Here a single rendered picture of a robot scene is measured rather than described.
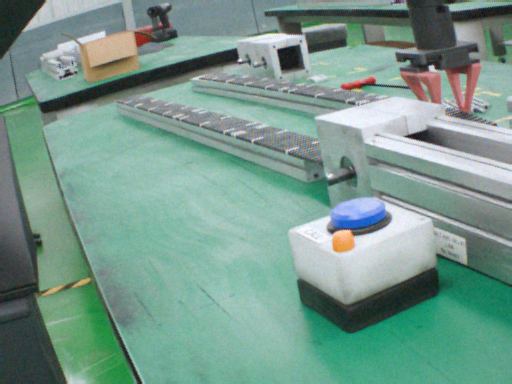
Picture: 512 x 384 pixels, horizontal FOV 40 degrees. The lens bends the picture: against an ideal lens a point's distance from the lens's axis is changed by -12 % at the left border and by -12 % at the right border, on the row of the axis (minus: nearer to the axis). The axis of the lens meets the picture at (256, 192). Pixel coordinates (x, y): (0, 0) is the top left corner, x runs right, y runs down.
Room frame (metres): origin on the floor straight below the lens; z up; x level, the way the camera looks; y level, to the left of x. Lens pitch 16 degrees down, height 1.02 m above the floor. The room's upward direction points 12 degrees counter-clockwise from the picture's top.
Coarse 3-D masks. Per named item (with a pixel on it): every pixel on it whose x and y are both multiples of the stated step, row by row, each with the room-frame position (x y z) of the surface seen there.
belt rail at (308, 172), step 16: (128, 112) 1.64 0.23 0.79; (144, 112) 1.50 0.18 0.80; (176, 128) 1.30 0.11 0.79; (192, 128) 1.22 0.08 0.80; (208, 144) 1.16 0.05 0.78; (224, 144) 1.09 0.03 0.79; (240, 144) 1.03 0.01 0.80; (256, 160) 0.99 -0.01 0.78; (272, 160) 0.94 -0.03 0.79; (288, 160) 0.89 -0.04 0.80; (304, 160) 0.85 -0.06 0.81; (304, 176) 0.86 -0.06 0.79; (320, 176) 0.86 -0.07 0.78
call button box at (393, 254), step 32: (320, 224) 0.53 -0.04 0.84; (384, 224) 0.50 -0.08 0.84; (416, 224) 0.49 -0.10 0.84; (320, 256) 0.49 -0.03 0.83; (352, 256) 0.47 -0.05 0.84; (384, 256) 0.47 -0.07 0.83; (416, 256) 0.48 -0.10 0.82; (320, 288) 0.50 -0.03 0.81; (352, 288) 0.47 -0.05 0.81; (384, 288) 0.47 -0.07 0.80; (416, 288) 0.48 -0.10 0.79; (352, 320) 0.46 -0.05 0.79
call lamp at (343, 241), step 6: (336, 234) 0.47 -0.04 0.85; (342, 234) 0.47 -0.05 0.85; (348, 234) 0.47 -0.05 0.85; (336, 240) 0.47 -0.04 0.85; (342, 240) 0.47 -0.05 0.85; (348, 240) 0.47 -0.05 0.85; (354, 240) 0.47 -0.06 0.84; (336, 246) 0.47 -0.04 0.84; (342, 246) 0.47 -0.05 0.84; (348, 246) 0.47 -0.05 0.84; (354, 246) 0.47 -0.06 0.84
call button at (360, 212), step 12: (348, 204) 0.52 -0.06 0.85; (360, 204) 0.51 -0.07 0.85; (372, 204) 0.51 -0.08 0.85; (384, 204) 0.51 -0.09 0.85; (336, 216) 0.51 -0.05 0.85; (348, 216) 0.50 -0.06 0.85; (360, 216) 0.50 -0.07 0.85; (372, 216) 0.50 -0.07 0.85; (384, 216) 0.50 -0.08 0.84; (348, 228) 0.50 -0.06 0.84
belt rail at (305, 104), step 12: (204, 84) 1.73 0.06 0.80; (216, 84) 1.65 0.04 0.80; (228, 84) 1.58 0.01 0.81; (228, 96) 1.60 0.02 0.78; (240, 96) 1.53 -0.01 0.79; (252, 96) 1.48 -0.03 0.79; (264, 96) 1.44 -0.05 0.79; (276, 96) 1.37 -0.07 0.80; (288, 96) 1.32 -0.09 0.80; (300, 96) 1.28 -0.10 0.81; (288, 108) 1.33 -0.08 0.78; (300, 108) 1.29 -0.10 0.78; (312, 108) 1.24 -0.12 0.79; (324, 108) 1.21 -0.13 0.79; (336, 108) 1.18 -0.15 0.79
